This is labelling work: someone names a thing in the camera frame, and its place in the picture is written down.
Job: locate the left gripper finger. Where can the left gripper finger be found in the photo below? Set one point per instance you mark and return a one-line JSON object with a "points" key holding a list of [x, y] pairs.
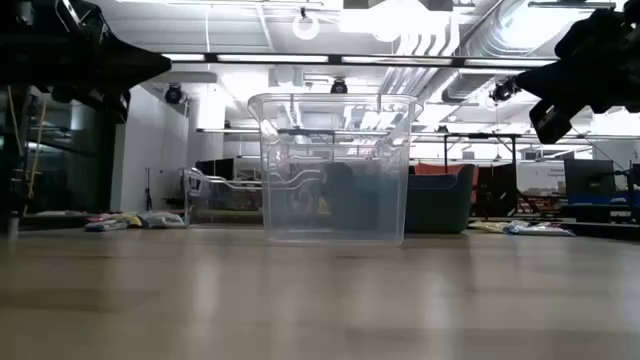
{"points": [[135, 62]]}

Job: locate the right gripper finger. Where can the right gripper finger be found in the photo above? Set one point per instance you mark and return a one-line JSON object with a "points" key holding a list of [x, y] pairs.
{"points": [[545, 82]]}

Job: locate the low clear plastic bin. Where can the low clear plastic bin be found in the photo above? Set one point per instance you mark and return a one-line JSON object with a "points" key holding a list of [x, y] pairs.
{"points": [[200, 200]]}

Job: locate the red candy packet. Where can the red candy packet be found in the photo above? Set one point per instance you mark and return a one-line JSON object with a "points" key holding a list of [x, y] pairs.
{"points": [[102, 218]]}

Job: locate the tall clear plastic bin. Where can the tall clear plastic bin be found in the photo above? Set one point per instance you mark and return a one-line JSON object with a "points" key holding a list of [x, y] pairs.
{"points": [[270, 150]]}

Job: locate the teal plastic bin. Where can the teal plastic bin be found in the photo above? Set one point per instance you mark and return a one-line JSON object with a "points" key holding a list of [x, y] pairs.
{"points": [[440, 210]]}

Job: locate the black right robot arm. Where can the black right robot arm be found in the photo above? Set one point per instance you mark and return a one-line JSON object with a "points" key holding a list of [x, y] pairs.
{"points": [[632, 9]]}

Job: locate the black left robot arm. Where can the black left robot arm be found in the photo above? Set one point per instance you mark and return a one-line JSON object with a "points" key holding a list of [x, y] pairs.
{"points": [[15, 45]]}

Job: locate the black ceiling track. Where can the black ceiling track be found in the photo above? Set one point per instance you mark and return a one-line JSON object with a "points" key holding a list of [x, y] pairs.
{"points": [[565, 4]]}

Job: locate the blue table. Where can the blue table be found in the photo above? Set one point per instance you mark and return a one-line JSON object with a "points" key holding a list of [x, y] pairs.
{"points": [[600, 200]]}

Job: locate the thin black tripod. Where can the thin black tripod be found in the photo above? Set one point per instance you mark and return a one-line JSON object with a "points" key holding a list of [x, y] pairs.
{"points": [[148, 192]]}

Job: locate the long linear ceiling light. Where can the long linear ceiling light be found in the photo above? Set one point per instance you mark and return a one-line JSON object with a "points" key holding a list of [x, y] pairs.
{"points": [[272, 58]]}

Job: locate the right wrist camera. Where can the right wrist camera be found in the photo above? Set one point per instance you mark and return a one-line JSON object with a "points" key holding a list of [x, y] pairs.
{"points": [[550, 122]]}

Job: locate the silver ceiling air duct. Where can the silver ceiling air duct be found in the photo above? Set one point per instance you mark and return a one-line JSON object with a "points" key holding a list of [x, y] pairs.
{"points": [[500, 30]]}

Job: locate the black metal frame stand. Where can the black metal frame stand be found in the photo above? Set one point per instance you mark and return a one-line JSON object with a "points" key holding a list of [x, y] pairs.
{"points": [[480, 135]]}

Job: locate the black table frame rails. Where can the black table frame rails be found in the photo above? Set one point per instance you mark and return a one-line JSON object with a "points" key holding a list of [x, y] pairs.
{"points": [[610, 231], [50, 222]]}

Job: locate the small white post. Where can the small white post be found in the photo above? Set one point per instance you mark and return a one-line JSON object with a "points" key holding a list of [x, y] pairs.
{"points": [[13, 226]]}

